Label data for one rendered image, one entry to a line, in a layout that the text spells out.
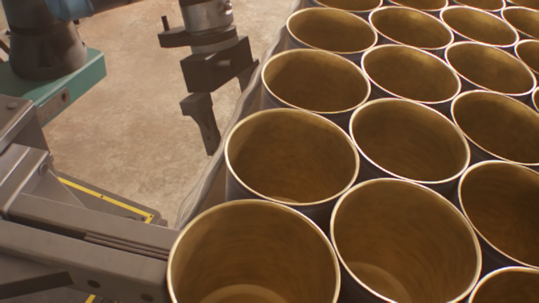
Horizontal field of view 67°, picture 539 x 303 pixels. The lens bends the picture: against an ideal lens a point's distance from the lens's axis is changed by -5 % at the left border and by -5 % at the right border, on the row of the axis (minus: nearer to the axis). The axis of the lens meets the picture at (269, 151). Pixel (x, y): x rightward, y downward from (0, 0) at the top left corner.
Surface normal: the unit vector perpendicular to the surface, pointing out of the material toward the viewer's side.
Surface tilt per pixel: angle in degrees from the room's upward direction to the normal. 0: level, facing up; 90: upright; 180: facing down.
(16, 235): 2
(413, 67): 92
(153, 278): 2
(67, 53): 73
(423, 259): 91
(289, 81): 92
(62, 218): 2
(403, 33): 92
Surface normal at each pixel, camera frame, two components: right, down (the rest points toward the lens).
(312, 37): 0.29, 0.69
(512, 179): -0.34, 0.64
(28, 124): 0.98, 0.20
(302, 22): 0.60, 0.60
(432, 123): -0.67, 0.47
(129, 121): 0.11, -0.73
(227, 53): 0.89, 0.04
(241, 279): 0.07, 0.71
